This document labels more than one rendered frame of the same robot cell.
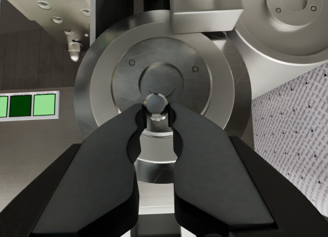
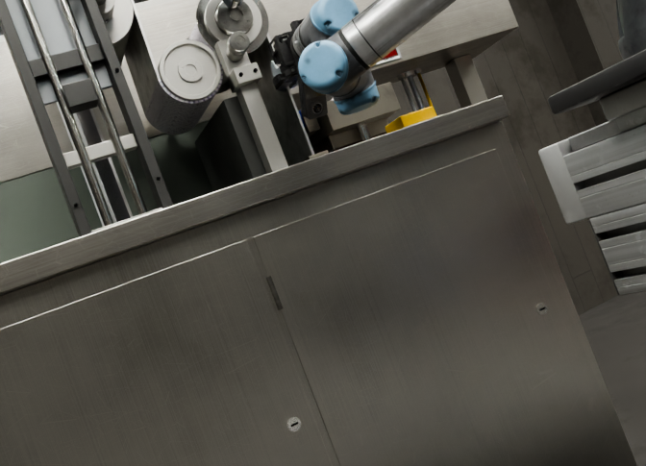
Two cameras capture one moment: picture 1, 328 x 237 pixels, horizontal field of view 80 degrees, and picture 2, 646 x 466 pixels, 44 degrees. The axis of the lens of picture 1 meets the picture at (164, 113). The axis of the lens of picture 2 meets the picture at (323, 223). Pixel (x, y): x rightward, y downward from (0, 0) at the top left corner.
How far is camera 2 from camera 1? 153 cm
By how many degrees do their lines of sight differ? 23
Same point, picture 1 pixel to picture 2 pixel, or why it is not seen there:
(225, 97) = (209, 19)
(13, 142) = not seen: hidden behind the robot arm
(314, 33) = (177, 58)
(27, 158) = not seen: hidden behind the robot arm
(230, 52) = (211, 40)
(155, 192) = (191, 9)
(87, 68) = (264, 22)
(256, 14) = (204, 61)
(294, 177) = not seen: hidden behind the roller
